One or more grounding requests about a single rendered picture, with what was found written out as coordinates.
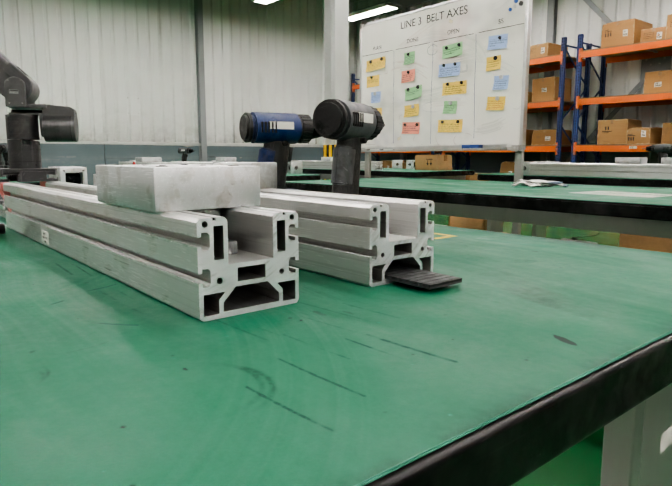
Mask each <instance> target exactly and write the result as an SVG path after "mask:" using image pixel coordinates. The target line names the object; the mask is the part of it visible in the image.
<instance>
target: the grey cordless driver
mask: <svg viewBox="0 0 672 486"><path fill-rule="evenodd" d="M382 118H383V117H382V116H381V113H380V112H379V111H378V109H377V108H373V107H372V106H368V105H366V104H361V103H356V102H350V101H345V100H340V99H326V100H324V101H322V102H320V103H319V104H318V105H317V107H316V108H315V110H314V113H313V126H314V128H315V130H316V132H317V133H318V134H319V135H320V136H322V137H324V138H328V139H331V140H337V143H336V146H335V147H334V148H333V159H332V173H331V183H332V193H340V194H353V195H359V178H360V161H361V144H366V143H367V141H368V140H373V139H374V138H376V137H377V136H378V135H379V134H380V133H381V131H382V129H383V127H384V126H385V124H384V121H383V119H382Z"/></svg>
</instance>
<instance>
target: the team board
mask: <svg viewBox="0 0 672 486"><path fill-rule="evenodd" d="M531 19H532V0H449V1H446V2H442V3H438V4H434V5H431V6H427V7H423V8H420V9H416V10H412V11H409V12H405V13H401V14H398V15H394V16H390V17H387V18H383V19H379V20H375V21H372V22H368V23H362V24H361V25H360V87H359V103H361V104H366V105H368V106H372V107H373V108H377V109H378V111H379V112H380V113H381V116H382V117H383V118H382V119H383V121H384V124H385V126H384V127H383V129H382V131H381V133H380V134H379V135H378V136H377V137H376V138H374V139H373V140H368V141H367V143H366V144H361V152H365V178H371V152H406V151H515V165H514V182H516V181H518V180H520V179H522V180H523V171H524V150H525V149H526V127H527V106H528V84H529V62H530V41H531Z"/></svg>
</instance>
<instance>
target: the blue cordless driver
mask: <svg viewBox="0 0 672 486"><path fill-rule="evenodd" d="M239 132H240V136H241V139H242V140H243V141H244V142H245V143H249V142H251V143H258V144H264V145H263V148H261V149H259V153H258V161H257V162H276V163H277V188H276V189H285V185H286V176H287V166H288V162H291V160H292V152H293V147H290V144H296V143H309V142H310V141H311V139H315V138H319V137H322V136H320V135H319V134H318V133H317V132H316V130H315V128H314V126H313V119H311V117H310V116H309V115H305V114H298V115H297V114H295V113H271V112H251V113H249V112H245V113H244V114H243V115H242V116H241V118H240V123H239Z"/></svg>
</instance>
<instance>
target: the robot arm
mask: <svg viewBox="0 0 672 486"><path fill-rule="evenodd" d="M0 94H1V95H2V96H4V97H5V105H6V107H9V108H12V109H11V112H9V114H5V123H6V135H7V139H8V140H7V148H8V161H9V168H0V176H3V175H6V179H0V194H1V196H2V198H3V199H4V195H8V196H10V192H6V191H3V184H4V183H10V181H17V182H40V186H42V187H46V186H45V183H46V182H53V181H58V178H47V175H51V174H53V175H58V174H57V168H42V163H41V149H40V141H34V140H40V135H39V123H40V132H41V136H42V137H44V139H45V141H46V142H78V140H79V125H78V118H77V112H76V110H75V109H73V108H71V107H67V106H56V105H50V104H48V105H46V104H35V101H37V99H38V98H39V95H40V89H39V86H38V84H37V83H36V81H35V80H33V79H32V78H31V77H30V76H29V75H28V74H27V73H25V72H24V71H23V70H22V69H21V68H20V67H18V66H16V65H15V64H14V63H13V62H12V61H11V60H10V59H9V58H7V57H6V56H5V55H4V54H3V53H2V52H0ZM13 109H15V110H13ZM38 116H39V121H38Z"/></svg>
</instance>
